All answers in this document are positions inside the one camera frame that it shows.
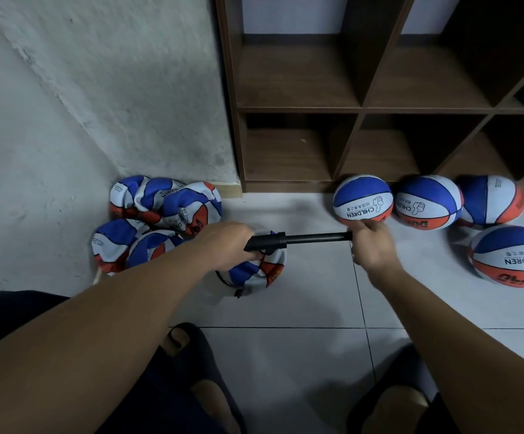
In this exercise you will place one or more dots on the person's left forearm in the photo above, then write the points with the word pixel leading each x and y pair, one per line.
pixel 68 352

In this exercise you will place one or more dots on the black hand pump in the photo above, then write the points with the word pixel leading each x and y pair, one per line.
pixel 267 241

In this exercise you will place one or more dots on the black sandal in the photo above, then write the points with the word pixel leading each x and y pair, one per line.
pixel 199 357
pixel 402 366

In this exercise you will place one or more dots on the person's right hand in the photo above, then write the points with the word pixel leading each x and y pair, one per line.
pixel 375 248

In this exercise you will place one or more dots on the person's right forearm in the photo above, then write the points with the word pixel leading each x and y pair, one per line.
pixel 465 357

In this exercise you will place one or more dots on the brown wooden cubby shelf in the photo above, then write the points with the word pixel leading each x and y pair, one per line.
pixel 298 81

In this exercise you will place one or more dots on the person's left hand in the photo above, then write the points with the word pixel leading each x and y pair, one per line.
pixel 224 246

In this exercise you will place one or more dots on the person's left foot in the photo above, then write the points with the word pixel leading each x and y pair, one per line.
pixel 212 407

